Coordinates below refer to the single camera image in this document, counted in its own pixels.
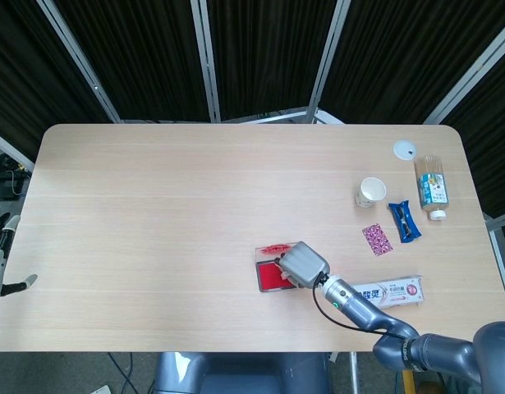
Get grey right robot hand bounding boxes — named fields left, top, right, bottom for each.
left=275, top=241, right=331, bottom=291

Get red ink pad clear lid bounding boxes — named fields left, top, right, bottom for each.
left=254, top=241, right=306, bottom=293

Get pink patterned sachet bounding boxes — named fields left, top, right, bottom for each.
left=361, top=223, right=394, bottom=257

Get black floor equipment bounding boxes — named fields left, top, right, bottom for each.
left=0, top=152, right=31, bottom=202

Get white pink toothpaste box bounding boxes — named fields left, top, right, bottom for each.
left=350, top=274, right=425, bottom=309

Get white paper cup floral print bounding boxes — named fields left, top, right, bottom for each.
left=355, top=176, right=388, bottom=208

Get blue snack packet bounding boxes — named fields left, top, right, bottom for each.
left=388, top=199, right=424, bottom=244

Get grey table leg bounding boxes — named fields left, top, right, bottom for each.
left=349, top=351, right=359, bottom=394

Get blue grey robot torso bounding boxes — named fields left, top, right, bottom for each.
left=153, top=351, right=332, bottom=394

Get clear plastic drink bottle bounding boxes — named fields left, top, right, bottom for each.
left=413, top=154, right=450, bottom=222

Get white plastic cup lid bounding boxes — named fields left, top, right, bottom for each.
left=392, top=140, right=416, bottom=162

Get black curtain panel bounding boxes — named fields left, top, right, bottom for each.
left=440, top=57, right=505, bottom=218
left=54, top=0, right=214, bottom=122
left=0, top=0, right=113, bottom=162
left=206, top=0, right=339, bottom=122
left=317, top=0, right=505, bottom=124

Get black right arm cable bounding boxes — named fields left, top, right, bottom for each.
left=311, top=275, right=407, bottom=341

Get grey metal screen post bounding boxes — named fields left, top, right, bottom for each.
left=423, top=16, right=505, bottom=125
left=189, top=0, right=221, bottom=123
left=304, top=0, right=351, bottom=124
left=484, top=213, right=505, bottom=321
left=35, top=0, right=122, bottom=124
left=0, top=126, right=35, bottom=172

